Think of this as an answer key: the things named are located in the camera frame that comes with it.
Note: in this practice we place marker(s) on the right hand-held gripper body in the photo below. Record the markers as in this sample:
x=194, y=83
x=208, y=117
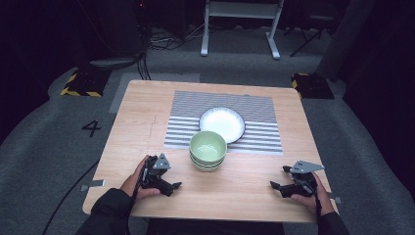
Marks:
x=305, y=182

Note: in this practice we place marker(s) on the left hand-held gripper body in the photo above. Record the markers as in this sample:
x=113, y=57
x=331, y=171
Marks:
x=153, y=178

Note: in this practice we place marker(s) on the white plate with dark rim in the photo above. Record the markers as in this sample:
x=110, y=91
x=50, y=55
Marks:
x=223, y=121

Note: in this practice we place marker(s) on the person's right hand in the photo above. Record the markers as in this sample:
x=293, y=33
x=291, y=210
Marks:
x=321, y=199

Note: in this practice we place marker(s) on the person's left hand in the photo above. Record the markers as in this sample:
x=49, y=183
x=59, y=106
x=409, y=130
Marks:
x=130, y=184

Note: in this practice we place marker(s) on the grey tape strip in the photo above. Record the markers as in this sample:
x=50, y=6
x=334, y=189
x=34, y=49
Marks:
x=336, y=199
x=94, y=183

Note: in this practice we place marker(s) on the person's lap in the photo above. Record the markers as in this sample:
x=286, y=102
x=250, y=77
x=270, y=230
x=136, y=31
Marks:
x=215, y=228

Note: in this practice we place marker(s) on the striped grey placemat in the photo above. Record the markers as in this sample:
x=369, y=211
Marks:
x=254, y=107

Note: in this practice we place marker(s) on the black tripod stand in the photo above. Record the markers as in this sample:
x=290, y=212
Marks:
x=310, y=36

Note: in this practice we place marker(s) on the grey curtain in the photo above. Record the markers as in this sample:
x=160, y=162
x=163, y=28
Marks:
x=345, y=36

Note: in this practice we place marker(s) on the black yellow striped base plate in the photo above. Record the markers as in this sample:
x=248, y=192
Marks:
x=84, y=84
x=313, y=85

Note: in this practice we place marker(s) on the white metal desk frame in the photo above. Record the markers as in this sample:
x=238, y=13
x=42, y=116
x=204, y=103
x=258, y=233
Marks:
x=239, y=9

